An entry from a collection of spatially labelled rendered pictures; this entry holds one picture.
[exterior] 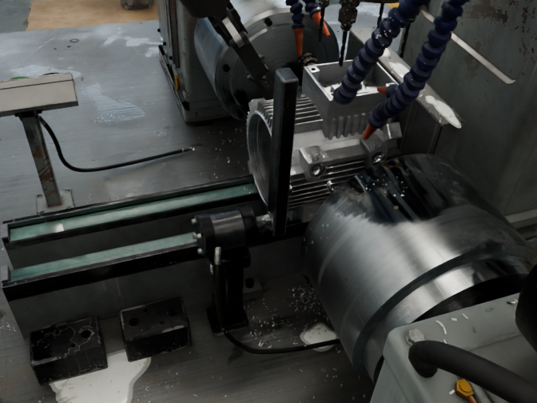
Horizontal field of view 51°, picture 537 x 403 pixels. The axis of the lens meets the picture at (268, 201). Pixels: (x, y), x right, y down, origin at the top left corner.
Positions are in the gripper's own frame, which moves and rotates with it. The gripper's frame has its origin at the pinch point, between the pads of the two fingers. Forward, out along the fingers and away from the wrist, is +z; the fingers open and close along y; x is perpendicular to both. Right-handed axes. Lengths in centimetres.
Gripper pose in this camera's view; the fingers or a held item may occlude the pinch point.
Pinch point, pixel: (266, 84)
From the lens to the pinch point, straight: 90.9
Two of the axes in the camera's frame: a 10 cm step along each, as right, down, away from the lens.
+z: 4.4, 5.4, 7.2
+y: -3.3, -6.5, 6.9
